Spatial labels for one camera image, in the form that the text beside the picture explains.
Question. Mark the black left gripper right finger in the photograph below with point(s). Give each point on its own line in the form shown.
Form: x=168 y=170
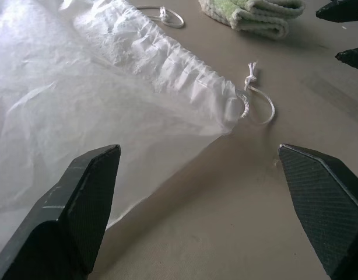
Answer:
x=322 y=210

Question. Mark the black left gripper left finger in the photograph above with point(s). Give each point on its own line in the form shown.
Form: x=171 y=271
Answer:
x=56 y=221

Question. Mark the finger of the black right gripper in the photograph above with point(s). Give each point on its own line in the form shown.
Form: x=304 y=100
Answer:
x=343 y=10
x=354 y=56

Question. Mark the folded green and cream towel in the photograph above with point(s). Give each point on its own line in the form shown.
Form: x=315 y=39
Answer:
x=254 y=13

